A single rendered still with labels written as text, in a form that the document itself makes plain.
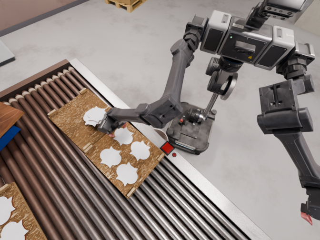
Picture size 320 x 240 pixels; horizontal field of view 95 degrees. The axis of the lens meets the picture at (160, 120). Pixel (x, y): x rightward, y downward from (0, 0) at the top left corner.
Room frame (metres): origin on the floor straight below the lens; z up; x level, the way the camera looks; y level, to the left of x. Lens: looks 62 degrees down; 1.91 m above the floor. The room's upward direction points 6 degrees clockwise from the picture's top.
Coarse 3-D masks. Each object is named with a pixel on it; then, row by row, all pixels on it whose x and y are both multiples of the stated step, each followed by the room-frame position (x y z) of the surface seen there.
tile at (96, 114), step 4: (96, 108) 0.53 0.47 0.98; (88, 112) 0.48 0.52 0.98; (92, 112) 0.49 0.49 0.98; (96, 112) 0.49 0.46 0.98; (100, 112) 0.50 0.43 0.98; (104, 112) 0.50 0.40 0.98; (88, 116) 0.45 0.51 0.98; (92, 116) 0.46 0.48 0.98; (96, 116) 0.46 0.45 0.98; (100, 116) 0.47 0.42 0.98; (88, 120) 0.42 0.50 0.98; (96, 120) 0.43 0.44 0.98; (100, 120) 0.44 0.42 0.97
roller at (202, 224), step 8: (64, 80) 0.79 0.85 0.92; (72, 88) 0.72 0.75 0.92; (152, 176) 0.11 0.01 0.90; (160, 176) 0.12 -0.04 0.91; (160, 184) 0.07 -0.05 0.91; (168, 184) 0.08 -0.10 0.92; (168, 192) 0.03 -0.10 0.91; (176, 192) 0.04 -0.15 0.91; (176, 200) -0.01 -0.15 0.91; (184, 200) 0.00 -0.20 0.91; (184, 208) -0.04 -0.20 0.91; (192, 208) -0.04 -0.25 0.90; (192, 216) -0.08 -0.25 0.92; (200, 224) -0.11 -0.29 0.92; (208, 232) -0.15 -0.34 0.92
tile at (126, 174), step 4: (124, 164) 0.16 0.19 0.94; (128, 164) 0.16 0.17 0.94; (120, 168) 0.14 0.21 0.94; (124, 168) 0.14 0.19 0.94; (128, 168) 0.14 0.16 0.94; (132, 168) 0.14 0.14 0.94; (120, 172) 0.11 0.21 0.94; (124, 172) 0.11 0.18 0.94; (128, 172) 0.12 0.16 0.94; (132, 172) 0.12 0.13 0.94; (120, 176) 0.09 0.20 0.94; (124, 176) 0.09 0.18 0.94; (128, 176) 0.09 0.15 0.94; (132, 176) 0.10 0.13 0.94; (136, 176) 0.10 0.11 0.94; (124, 180) 0.07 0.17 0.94; (128, 180) 0.07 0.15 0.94; (132, 180) 0.07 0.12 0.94; (136, 180) 0.08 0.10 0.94; (124, 184) 0.05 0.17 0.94
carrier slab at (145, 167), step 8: (128, 128) 0.42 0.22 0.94; (104, 136) 0.33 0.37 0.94; (136, 136) 0.36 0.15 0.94; (144, 136) 0.37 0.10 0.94; (96, 144) 0.27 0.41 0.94; (104, 144) 0.28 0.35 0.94; (112, 144) 0.28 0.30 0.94; (152, 144) 0.32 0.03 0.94; (88, 152) 0.21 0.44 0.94; (96, 152) 0.22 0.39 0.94; (120, 152) 0.24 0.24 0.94; (128, 152) 0.24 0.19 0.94; (152, 152) 0.26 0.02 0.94; (160, 152) 0.27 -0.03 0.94; (96, 160) 0.17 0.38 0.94; (128, 160) 0.19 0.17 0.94; (136, 160) 0.19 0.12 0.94; (144, 160) 0.20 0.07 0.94; (152, 160) 0.21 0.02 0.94; (104, 168) 0.13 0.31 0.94; (112, 168) 0.13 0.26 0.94; (136, 168) 0.15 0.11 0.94; (144, 168) 0.15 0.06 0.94; (152, 168) 0.16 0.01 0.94; (112, 176) 0.08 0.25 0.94; (144, 176) 0.11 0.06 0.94; (120, 184) 0.04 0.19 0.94; (128, 184) 0.05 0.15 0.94; (136, 184) 0.05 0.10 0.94; (128, 192) 0.01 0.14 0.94
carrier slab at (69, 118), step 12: (84, 96) 0.65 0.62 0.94; (96, 96) 0.66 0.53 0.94; (60, 108) 0.52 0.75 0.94; (72, 108) 0.53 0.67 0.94; (84, 108) 0.54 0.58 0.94; (108, 108) 0.56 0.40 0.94; (60, 120) 0.42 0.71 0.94; (72, 120) 0.43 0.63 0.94; (72, 132) 0.34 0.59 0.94; (84, 132) 0.35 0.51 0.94; (96, 132) 0.36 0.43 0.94; (84, 144) 0.26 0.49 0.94
